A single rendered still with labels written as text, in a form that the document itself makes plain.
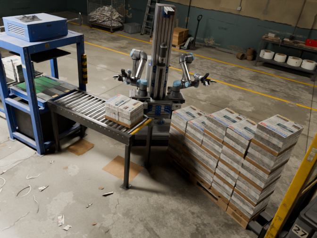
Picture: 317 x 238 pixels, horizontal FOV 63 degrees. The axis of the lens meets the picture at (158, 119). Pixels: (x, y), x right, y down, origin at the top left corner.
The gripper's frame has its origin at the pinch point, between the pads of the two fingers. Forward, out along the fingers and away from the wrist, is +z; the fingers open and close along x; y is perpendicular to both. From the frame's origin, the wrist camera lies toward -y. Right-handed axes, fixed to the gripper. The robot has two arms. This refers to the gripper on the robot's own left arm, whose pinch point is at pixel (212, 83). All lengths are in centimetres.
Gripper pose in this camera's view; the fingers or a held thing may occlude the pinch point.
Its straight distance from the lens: 347.7
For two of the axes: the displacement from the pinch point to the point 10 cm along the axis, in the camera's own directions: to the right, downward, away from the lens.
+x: -8.5, 3.2, -4.3
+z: 5.3, 4.8, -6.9
